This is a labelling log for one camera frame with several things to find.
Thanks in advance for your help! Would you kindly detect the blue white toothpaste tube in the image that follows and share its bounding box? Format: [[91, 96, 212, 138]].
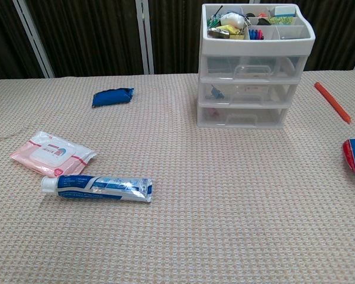
[[40, 174, 154, 204]]

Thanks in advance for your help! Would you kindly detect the green blue patterned packet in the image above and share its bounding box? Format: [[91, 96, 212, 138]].
[[267, 17, 293, 26]]

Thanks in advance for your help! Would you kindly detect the green printed packet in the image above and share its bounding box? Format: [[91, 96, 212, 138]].
[[207, 14, 221, 29]]

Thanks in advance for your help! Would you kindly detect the pink wet wipes pack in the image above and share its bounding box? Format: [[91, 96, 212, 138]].
[[9, 131, 97, 178]]

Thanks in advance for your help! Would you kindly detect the orange-red stick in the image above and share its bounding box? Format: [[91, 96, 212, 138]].
[[314, 82, 351, 125]]

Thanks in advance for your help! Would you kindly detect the beige woven tablecloth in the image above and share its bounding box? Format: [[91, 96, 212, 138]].
[[0, 70, 355, 284]]

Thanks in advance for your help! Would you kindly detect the white blue small box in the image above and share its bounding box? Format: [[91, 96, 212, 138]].
[[273, 6, 296, 18]]

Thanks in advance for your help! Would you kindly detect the white crumpled tissue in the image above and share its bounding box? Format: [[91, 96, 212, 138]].
[[220, 12, 245, 27]]

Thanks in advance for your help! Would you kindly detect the blue snack packet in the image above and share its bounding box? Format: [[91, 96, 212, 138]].
[[91, 87, 135, 108]]

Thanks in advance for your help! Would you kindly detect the yellow snack packet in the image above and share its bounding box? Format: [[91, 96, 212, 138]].
[[217, 25, 246, 39]]

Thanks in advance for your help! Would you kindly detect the clear bottom drawer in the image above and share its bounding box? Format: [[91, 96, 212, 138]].
[[198, 106, 288, 128]]

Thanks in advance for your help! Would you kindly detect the clear top drawer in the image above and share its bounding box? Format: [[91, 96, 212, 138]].
[[204, 55, 308, 80]]

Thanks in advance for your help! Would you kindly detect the blue binder clip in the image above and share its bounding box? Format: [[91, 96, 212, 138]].
[[208, 85, 225, 100]]

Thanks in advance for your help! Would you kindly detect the white plastic drawer organizer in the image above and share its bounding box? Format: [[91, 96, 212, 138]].
[[196, 3, 317, 130]]

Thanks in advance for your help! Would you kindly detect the clear drawer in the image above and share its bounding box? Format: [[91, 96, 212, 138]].
[[201, 81, 298, 106], [198, 106, 288, 128], [204, 55, 308, 80]]

